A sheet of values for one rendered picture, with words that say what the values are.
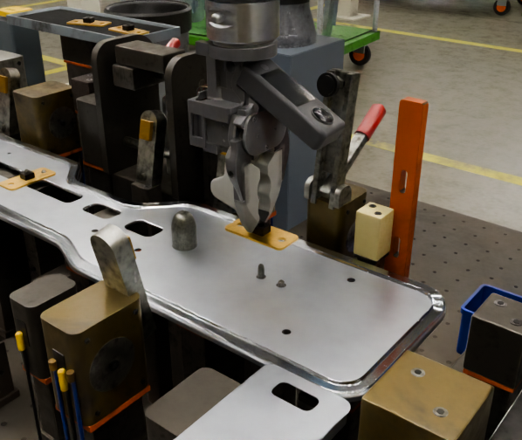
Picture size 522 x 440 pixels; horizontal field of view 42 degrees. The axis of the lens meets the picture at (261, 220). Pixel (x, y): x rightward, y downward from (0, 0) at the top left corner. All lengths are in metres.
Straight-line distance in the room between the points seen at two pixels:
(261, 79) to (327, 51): 0.83
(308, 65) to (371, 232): 0.69
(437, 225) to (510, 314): 0.99
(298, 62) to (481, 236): 0.57
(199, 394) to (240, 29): 0.36
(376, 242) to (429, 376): 0.28
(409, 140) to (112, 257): 0.37
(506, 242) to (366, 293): 0.84
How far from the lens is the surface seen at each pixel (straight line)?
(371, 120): 0.94
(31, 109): 1.29
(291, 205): 1.54
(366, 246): 0.85
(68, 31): 1.40
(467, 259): 1.51
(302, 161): 1.53
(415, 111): 0.81
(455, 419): 0.57
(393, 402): 0.57
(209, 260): 0.86
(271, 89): 0.70
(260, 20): 0.69
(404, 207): 0.85
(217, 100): 0.75
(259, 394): 0.66
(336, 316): 0.76
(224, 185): 0.77
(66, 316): 0.70
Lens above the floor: 1.44
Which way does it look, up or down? 27 degrees down
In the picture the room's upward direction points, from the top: straight up
